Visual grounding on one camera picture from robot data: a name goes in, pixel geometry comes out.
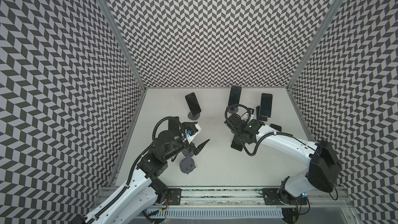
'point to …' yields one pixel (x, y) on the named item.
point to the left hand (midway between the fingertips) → (201, 131)
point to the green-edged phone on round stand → (234, 96)
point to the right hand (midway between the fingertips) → (242, 131)
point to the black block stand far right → (258, 116)
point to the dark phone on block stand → (266, 104)
